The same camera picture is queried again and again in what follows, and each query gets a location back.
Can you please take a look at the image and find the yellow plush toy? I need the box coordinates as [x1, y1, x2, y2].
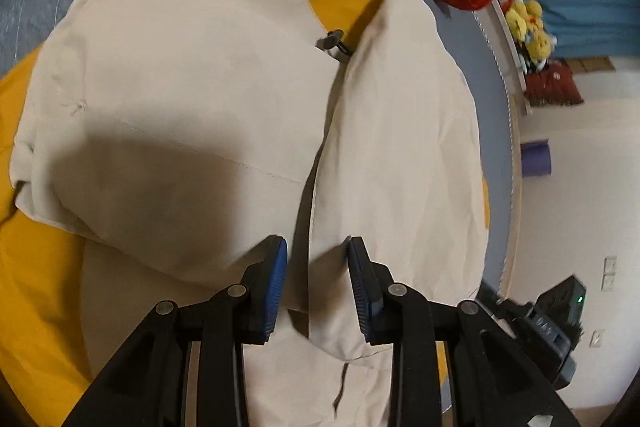
[525, 27, 556, 60]
[505, 0, 543, 40]

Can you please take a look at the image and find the beige and yellow jacket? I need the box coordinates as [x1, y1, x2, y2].
[0, 0, 493, 427]

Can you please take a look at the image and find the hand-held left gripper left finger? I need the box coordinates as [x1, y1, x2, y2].
[62, 235, 289, 427]

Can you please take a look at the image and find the wooden bed frame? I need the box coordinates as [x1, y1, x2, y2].
[497, 107, 525, 298]

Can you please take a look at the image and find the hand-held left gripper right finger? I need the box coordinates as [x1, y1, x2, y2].
[347, 236, 581, 427]

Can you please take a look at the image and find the white wall switch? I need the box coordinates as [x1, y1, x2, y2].
[602, 256, 618, 293]

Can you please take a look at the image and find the white window ledge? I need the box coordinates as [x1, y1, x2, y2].
[490, 0, 532, 115]

